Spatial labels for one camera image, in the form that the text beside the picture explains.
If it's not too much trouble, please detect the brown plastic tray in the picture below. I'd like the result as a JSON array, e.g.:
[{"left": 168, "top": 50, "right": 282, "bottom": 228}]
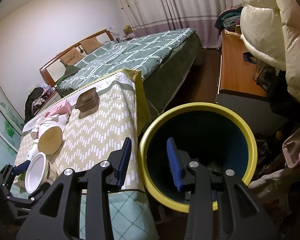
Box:
[{"left": 75, "top": 87, "right": 99, "bottom": 112}]

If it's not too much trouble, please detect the tissue box on nightstand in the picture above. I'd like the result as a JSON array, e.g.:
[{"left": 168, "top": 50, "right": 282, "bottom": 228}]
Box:
[{"left": 123, "top": 25, "right": 133, "bottom": 35}]

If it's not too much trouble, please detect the dark clothes pile on cabinet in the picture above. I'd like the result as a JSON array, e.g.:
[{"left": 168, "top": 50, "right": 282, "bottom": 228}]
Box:
[{"left": 25, "top": 85, "right": 53, "bottom": 123}]

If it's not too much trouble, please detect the wooden bed with headboard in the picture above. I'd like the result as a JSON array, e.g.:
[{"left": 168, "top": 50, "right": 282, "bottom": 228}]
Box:
[{"left": 39, "top": 28, "right": 203, "bottom": 111}]

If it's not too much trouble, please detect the patterned beige teal table cloth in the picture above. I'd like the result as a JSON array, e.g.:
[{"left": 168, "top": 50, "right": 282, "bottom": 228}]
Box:
[{"left": 13, "top": 68, "right": 161, "bottom": 240}]

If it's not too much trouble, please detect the white round cup container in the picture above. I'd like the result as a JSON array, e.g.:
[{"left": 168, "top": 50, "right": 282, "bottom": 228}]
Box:
[{"left": 25, "top": 152, "right": 58, "bottom": 194}]

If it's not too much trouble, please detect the left brown pillow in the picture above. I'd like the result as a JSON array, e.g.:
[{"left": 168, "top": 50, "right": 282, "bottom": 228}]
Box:
[{"left": 60, "top": 48, "right": 85, "bottom": 67}]

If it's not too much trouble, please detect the clothes pile on desk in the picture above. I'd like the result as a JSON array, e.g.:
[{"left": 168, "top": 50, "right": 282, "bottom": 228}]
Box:
[{"left": 214, "top": 6, "right": 243, "bottom": 31}]

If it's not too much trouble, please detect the right brown pillow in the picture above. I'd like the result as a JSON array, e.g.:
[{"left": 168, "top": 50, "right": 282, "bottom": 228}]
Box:
[{"left": 80, "top": 37, "right": 103, "bottom": 54}]

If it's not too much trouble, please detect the green checked duvet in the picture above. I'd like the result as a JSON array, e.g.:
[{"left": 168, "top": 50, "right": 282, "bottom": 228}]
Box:
[{"left": 56, "top": 28, "right": 201, "bottom": 98}]

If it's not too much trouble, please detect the cream puffer jacket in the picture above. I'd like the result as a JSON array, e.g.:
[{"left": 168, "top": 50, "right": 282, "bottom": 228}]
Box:
[{"left": 240, "top": 0, "right": 300, "bottom": 102}]

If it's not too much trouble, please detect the pink milk carton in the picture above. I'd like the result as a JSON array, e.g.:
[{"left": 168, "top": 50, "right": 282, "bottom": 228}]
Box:
[{"left": 44, "top": 100, "right": 72, "bottom": 118}]

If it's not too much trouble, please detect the brown pillow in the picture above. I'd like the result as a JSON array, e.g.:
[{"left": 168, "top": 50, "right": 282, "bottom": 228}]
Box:
[
  {"left": 60, "top": 48, "right": 85, "bottom": 67},
  {"left": 80, "top": 37, "right": 103, "bottom": 54}
]

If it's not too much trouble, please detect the pink white curtain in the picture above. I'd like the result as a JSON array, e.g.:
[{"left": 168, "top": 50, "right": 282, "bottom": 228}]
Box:
[{"left": 119, "top": 0, "right": 240, "bottom": 48}]

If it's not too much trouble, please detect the wooden desk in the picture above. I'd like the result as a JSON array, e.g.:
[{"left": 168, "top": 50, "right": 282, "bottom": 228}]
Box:
[{"left": 218, "top": 32, "right": 267, "bottom": 101}]

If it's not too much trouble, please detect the white tissue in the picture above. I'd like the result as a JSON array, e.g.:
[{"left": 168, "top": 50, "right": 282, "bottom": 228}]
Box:
[{"left": 37, "top": 114, "right": 69, "bottom": 133}]

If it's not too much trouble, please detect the white paper cup with peach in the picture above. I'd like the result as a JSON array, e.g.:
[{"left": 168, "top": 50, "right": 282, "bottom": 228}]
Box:
[{"left": 38, "top": 126, "right": 63, "bottom": 155}]

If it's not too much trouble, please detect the sliding wardrobe door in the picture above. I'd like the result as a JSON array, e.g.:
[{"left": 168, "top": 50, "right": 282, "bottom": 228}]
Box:
[{"left": 0, "top": 87, "right": 24, "bottom": 170}]

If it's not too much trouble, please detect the white bedside cabinet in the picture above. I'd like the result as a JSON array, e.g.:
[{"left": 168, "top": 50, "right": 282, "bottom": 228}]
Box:
[{"left": 32, "top": 90, "right": 61, "bottom": 116}]

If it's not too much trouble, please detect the yellow rimmed trash bin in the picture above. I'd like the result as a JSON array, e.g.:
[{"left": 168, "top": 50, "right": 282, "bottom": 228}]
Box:
[{"left": 138, "top": 102, "right": 258, "bottom": 213}]

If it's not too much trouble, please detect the dark green blanket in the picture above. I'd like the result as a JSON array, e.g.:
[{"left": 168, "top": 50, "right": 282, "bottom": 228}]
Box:
[{"left": 56, "top": 65, "right": 80, "bottom": 85}]

